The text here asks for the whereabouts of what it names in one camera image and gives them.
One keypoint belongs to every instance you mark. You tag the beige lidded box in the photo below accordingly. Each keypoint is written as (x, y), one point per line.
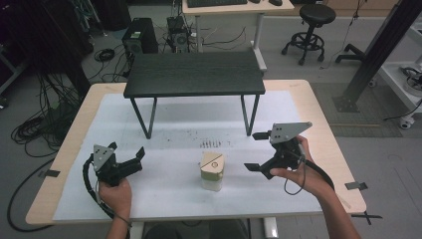
(212, 171)

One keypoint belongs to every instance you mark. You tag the black computer tower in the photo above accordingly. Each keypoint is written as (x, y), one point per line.
(141, 35)

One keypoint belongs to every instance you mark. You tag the beige desk with white legs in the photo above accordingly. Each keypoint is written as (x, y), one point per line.
(239, 8)

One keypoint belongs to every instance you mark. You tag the white cart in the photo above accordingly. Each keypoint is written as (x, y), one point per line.
(398, 79)

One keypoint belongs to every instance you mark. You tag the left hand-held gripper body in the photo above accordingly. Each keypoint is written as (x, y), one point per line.
(109, 169)

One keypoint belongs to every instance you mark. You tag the black metal column stand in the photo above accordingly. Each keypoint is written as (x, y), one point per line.
(378, 53)

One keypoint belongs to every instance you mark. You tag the black curtain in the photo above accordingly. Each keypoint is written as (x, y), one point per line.
(43, 36)

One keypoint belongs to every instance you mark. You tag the open computer case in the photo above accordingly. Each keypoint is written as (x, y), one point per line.
(178, 35)

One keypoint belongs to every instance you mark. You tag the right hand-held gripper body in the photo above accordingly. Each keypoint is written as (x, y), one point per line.
(285, 156)

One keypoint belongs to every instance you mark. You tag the black computer mouse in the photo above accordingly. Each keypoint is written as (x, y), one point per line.
(275, 2)

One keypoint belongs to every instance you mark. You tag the black stand foot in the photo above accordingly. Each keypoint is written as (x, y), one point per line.
(351, 53)

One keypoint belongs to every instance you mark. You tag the person's right hand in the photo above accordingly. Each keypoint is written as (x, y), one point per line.
(310, 177)

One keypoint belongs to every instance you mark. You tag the white table mat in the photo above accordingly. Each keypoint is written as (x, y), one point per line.
(172, 199)

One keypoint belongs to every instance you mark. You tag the person's left hand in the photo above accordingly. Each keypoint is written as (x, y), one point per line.
(116, 199)

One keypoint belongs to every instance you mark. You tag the white table leg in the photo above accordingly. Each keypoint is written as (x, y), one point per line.
(270, 228)

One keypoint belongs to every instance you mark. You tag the person's legs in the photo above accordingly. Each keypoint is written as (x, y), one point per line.
(199, 230)

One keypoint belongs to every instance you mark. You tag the small black table riser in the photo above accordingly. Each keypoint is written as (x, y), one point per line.
(194, 73)

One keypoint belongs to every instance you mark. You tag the black tape piece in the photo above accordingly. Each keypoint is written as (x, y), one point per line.
(356, 186)
(52, 173)

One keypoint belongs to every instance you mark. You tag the black round stool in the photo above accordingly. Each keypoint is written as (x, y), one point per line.
(315, 16)

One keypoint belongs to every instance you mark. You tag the black keyboard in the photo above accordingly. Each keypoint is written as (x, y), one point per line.
(215, 2)

